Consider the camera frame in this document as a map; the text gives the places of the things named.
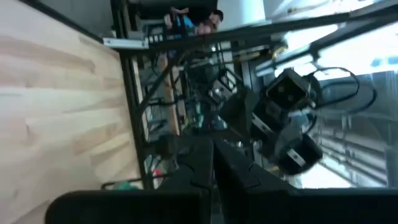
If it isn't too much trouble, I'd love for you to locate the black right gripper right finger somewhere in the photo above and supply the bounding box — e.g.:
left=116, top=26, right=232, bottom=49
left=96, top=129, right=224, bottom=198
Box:
left=215, top=140, right=298, bottom=224

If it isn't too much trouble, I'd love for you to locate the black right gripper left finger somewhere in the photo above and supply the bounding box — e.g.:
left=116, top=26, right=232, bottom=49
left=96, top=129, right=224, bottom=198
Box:
left=157, top=138, right=215, bottom=224

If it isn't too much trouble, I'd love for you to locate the green rubber slide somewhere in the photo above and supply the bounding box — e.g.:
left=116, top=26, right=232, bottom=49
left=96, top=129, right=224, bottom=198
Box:
left=111, top=180, right=141, bottom=190

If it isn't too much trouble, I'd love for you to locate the person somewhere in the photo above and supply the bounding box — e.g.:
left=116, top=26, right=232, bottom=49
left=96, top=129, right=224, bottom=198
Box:
left=163, top=6, right=225, bottom=37

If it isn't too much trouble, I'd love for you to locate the black table rail frame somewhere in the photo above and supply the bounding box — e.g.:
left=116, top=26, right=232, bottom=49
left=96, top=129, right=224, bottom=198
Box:
left=18, top=0, right=177, bottom=191

